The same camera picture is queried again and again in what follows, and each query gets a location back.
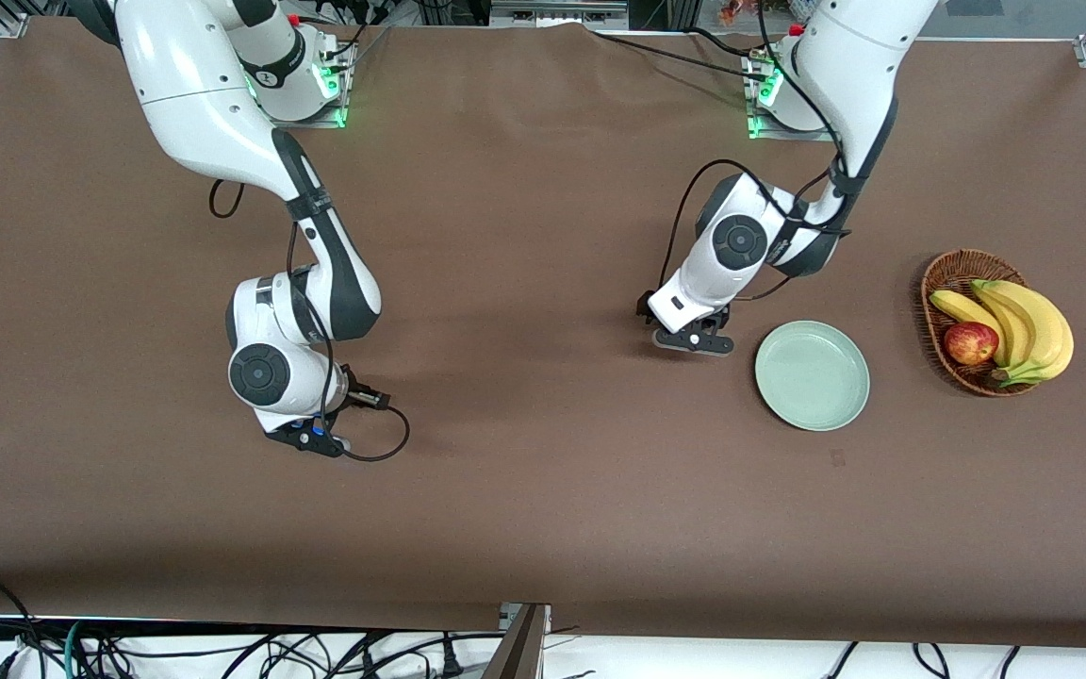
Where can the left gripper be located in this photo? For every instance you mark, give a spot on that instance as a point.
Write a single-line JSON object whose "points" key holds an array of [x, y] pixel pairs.
{"points": [[645, 306]]}

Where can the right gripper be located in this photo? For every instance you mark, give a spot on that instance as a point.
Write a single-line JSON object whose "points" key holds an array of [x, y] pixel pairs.
{"points": [[361, 392]]}

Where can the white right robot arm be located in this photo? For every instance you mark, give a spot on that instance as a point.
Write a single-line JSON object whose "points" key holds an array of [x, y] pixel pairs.
{"points": [[185, 85]]}

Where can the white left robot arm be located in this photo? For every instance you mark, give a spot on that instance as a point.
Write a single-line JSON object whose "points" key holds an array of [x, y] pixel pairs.
{"points": [[863, 57]]}

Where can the light green round plate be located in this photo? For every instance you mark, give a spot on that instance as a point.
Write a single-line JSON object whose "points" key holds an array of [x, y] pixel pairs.
{"points": [[812, 375]]}

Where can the brown table cover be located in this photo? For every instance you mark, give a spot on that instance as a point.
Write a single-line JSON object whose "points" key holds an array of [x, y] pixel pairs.
{"points": [[543, 528]]}

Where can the brown wicker basket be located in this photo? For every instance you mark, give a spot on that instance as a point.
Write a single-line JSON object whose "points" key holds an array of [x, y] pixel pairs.
{"points": [[953, 275]]}

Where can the red apple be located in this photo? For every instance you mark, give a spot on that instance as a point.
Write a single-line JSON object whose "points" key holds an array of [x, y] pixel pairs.
{"points": [[970, 343]]}

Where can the yellow banana bunch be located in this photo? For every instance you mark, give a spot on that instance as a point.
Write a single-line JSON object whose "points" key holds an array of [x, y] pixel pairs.
{"points": [[1038, 325]]}

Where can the metal bar behind table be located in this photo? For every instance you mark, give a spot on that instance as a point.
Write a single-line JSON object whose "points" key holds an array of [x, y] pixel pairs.
{"points": [[557, 11]]}

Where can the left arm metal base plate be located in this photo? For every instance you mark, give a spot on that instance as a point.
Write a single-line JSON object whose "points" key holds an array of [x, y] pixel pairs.
{"points": [[760, 133]]}

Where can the dark metal post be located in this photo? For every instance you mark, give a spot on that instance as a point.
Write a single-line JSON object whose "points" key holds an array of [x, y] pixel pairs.
{"points": [[519, 651]]}

